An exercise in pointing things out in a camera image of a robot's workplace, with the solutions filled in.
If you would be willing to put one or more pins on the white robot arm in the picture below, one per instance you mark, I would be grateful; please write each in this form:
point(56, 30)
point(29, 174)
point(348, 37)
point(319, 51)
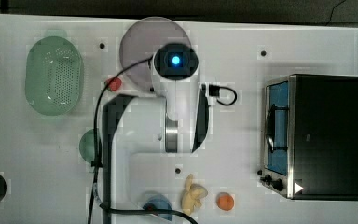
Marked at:
point(172, 120)

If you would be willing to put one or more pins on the black toaster oven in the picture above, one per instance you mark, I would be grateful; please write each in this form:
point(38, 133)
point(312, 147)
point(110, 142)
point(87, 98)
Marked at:
point(310, 137)

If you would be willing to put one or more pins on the red toy strawberry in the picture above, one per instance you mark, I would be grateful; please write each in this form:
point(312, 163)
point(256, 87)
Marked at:
point(113, 84)

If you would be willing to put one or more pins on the lilac round plate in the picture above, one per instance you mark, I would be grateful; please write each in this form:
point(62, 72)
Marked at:
point(141, 41)

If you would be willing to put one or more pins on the blue plastic cup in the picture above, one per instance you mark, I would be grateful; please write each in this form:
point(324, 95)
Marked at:
point(159, 201)

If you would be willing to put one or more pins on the green measuring cup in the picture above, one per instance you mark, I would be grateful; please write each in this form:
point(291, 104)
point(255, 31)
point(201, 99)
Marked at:
point(86, 147)

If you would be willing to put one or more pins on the orange toy fruit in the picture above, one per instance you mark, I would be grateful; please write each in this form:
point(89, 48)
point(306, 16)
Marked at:
point(225, 201)

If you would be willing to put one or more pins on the green perforated colander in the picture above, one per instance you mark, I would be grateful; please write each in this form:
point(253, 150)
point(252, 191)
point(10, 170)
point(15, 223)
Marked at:
point(54, 74)

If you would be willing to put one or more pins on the black camera with cable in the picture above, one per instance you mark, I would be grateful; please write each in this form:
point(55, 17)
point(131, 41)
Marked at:
point(213, 90)

